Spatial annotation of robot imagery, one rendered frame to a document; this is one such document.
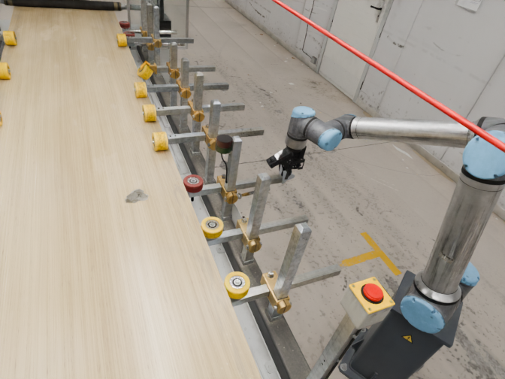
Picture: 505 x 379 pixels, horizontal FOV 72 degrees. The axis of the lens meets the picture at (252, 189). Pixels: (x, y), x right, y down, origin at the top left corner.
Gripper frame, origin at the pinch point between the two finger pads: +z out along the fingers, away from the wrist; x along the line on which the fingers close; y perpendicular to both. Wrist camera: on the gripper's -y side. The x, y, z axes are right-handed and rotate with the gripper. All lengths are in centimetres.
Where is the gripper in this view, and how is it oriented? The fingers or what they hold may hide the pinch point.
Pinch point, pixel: (281, 181)
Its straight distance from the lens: 161.6
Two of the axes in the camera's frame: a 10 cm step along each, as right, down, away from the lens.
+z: -1.5, 7.5, 6.4
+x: -3.9, -6.4, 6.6
